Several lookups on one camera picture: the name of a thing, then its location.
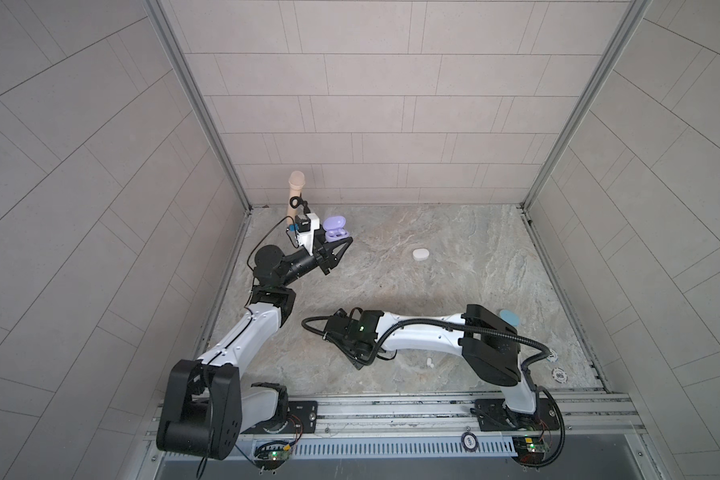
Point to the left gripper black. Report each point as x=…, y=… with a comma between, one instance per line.
x=322, y=255

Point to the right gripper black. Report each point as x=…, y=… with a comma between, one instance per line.
x=354, y=360

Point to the purple earbud charging case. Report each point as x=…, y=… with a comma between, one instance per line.
x=335, y=228

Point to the blue earbud charging case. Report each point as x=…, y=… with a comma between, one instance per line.
x=509, y=317

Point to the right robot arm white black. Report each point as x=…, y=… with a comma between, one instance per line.
x=492, y=348

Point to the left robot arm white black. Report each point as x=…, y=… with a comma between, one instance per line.
x=204, y=410

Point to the white earbud charging case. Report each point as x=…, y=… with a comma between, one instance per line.
x=420, y=254

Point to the beige microphone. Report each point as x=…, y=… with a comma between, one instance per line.
x=296, y=182

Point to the left circuit board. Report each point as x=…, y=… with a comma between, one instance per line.
x=273, y=451

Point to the circuit board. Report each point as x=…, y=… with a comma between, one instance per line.
x=529, y=450
x=273, y=451

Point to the poker chip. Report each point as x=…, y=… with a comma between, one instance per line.
x=560, y=375
x=552, y=356

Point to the right circuit board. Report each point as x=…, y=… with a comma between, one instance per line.
x=529, y=450

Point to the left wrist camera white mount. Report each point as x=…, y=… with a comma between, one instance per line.
x=304, y=230

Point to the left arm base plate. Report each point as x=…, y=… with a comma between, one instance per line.
x=301, y=417

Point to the aluminium rail frame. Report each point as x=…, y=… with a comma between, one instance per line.
x=437, y=426

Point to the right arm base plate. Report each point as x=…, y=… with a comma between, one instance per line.
x=493, y=415

